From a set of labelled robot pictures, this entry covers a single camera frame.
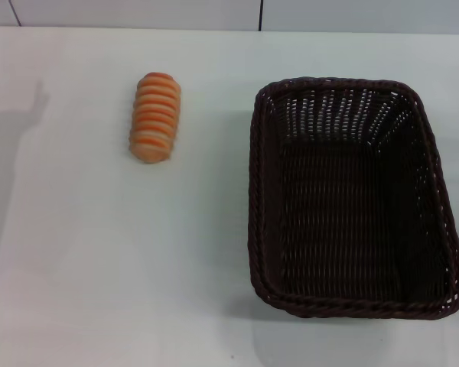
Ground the dark brown woven basket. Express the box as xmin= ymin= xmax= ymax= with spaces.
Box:
xmin=247 ymin=76 xmax=459 ymax=320

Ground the orange striped bread roll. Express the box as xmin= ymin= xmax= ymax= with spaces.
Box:
xmin=128 ymin=71 xmax=183 ymax=164

